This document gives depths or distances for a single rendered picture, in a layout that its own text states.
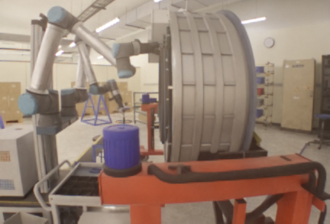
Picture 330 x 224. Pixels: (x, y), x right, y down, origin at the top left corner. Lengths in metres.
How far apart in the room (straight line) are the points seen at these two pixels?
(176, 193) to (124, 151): 0.21
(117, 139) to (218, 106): 0.66
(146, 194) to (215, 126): 0.62
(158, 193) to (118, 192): 0.12
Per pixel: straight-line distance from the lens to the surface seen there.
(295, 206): 0.87
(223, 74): 1.12
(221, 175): 0.55
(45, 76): 1.41
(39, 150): 1.84
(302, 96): 5.83
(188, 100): 1.05
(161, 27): 1.34
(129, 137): 0.57
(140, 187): 0.63
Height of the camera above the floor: 1.24
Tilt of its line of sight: 4 degrees down
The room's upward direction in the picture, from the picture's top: straight up
